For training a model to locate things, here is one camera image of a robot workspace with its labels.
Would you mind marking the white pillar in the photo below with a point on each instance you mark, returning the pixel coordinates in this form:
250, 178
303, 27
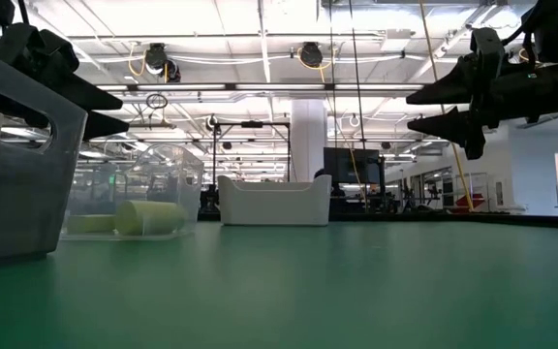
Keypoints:
308, 140

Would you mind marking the yellow-green foam cylinder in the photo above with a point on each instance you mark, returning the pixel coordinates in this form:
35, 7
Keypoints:
148, 218

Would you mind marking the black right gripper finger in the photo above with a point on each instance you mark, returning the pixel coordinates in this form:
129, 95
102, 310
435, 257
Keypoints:
458, 126
468, 82

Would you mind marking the person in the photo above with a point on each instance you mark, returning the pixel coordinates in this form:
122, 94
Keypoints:
319, 172

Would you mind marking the clear plastic bin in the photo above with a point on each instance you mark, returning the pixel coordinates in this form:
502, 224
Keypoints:
192, 184

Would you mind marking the black table frame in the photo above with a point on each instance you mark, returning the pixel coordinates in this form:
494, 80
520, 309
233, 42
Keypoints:
453, 219

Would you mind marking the white bin with curved rim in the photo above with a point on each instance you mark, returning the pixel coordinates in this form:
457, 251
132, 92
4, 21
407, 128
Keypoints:
274, 203

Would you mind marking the ceiling light bar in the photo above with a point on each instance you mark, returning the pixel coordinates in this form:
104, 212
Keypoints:
279, 86
182, 86
381, 86

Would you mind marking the black gantry frame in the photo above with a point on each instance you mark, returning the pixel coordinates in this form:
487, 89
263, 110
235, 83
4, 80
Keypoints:
252, 124

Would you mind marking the red object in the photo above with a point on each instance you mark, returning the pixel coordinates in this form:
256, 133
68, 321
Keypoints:
473, 201

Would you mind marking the dark grey translucent bin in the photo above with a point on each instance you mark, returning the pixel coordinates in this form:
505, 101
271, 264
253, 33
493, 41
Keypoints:
12, 194

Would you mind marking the black monitor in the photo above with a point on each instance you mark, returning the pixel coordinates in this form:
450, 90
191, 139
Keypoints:
347, 165

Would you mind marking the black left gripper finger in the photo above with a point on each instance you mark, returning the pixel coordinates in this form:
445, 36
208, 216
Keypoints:
102, 127
90, 97

